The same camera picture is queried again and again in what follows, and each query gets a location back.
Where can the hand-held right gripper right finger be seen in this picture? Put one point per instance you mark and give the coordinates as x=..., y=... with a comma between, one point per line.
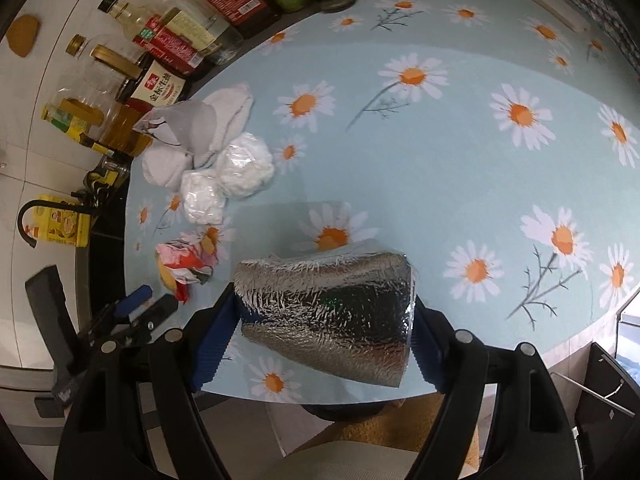
x=425, y=345

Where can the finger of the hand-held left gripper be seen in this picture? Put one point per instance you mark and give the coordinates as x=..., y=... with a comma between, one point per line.
x=137, y=297
x=160, y=310

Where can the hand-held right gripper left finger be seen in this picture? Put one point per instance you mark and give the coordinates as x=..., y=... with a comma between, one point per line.
x=216, y=340

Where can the colourful wrapper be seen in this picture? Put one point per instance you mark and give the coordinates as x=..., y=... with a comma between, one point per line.
x=180, y=262

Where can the silver foil bag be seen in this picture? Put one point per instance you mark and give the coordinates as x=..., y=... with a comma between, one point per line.
x=325, y=310

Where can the white knitted sock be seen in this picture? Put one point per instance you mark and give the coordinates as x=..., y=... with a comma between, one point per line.
x=232, y=110
x=162, y=165

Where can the black sink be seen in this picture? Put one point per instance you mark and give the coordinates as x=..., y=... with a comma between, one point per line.
x=102, y=260

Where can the yellow detergent bottle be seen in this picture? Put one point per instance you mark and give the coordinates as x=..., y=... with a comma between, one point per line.
x=60, y=222

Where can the brown fuzzy cushion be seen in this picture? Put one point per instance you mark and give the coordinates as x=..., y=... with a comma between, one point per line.
x=365, y=425

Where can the black faucet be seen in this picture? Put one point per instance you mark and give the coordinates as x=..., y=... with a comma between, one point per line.
x=21, y=220

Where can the black sponge rack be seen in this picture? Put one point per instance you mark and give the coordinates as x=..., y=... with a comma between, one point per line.
x=102, y=177

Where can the beige chair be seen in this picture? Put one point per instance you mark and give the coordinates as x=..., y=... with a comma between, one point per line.
x=340, y=460

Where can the crumpled white plastic wrap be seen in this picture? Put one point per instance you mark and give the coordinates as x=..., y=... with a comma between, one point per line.
x=245, y=165

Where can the clear cooking oil jug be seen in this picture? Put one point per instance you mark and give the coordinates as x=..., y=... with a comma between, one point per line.
x=122, y=127

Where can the daisy printed table mat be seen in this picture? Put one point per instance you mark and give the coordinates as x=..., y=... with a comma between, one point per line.
x=425, y=170

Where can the small green yellow bottle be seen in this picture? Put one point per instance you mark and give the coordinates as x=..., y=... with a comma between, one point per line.
x=70, y=125

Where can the white storage box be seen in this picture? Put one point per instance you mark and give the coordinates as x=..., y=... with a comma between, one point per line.
x=631, y=325

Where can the dark sauce bottle red label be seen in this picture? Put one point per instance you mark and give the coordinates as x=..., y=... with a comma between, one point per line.
x=172, y=55

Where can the clear bottle tan label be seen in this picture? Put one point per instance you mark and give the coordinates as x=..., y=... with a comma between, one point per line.
x=200, y=30

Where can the round brown coaster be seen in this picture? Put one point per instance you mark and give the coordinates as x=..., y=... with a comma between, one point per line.
x=22, y=35

